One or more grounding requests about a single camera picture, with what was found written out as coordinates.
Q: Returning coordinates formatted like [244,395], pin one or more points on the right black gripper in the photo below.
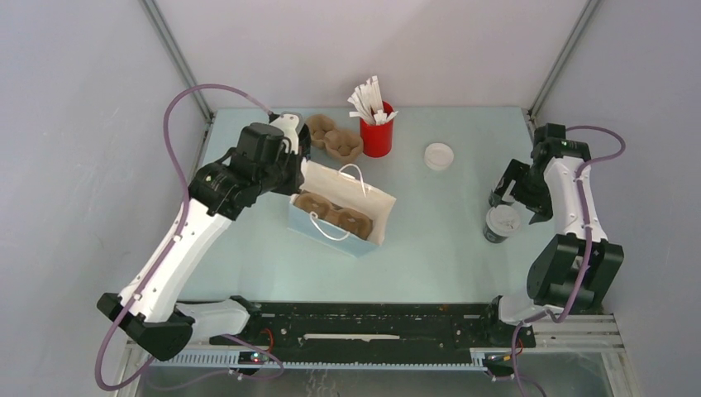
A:
[541,205]

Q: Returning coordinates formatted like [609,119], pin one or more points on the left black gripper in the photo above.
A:
[298,179]

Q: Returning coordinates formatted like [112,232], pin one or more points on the black coffee cup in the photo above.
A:
[495,199]
[495,234]

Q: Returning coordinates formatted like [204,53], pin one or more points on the light blue paper bag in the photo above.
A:
[345,187]

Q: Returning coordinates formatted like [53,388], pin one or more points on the white plastic cup lid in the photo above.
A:
[438,156]

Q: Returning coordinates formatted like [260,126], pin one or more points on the brown two-cup carrier tray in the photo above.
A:
[320,210]

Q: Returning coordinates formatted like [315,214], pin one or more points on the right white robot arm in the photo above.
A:
[577,267]

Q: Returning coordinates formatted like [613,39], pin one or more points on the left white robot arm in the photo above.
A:
[148,309]

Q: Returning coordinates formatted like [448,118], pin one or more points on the brown cardboard cup carrier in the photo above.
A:
[341,144]

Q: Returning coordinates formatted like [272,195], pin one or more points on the red ribbed cup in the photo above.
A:
[377,139]

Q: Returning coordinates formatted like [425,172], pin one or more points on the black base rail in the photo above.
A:
[380,334]

